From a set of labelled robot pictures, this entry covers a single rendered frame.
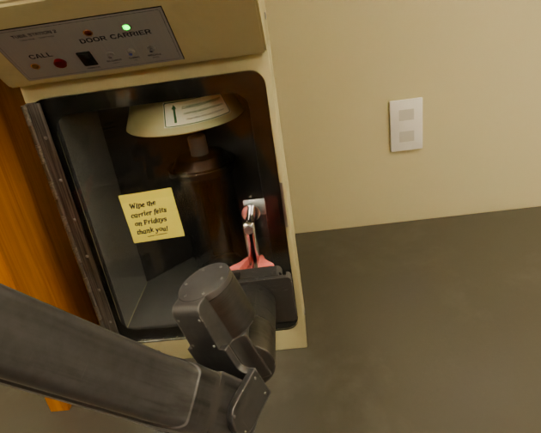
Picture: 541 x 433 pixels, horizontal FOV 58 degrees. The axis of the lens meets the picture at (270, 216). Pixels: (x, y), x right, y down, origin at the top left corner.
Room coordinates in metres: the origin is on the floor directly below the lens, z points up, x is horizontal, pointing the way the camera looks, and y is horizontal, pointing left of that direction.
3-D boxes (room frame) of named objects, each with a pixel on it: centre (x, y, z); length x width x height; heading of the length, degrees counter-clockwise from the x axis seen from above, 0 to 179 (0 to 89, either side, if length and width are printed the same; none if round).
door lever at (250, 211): (0.59, 0.03, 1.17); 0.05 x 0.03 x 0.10; 175
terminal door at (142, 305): (0.63, 0.13, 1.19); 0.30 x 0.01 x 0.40; 85
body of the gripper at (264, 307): (0.47, 0.04, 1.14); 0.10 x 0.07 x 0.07; 85
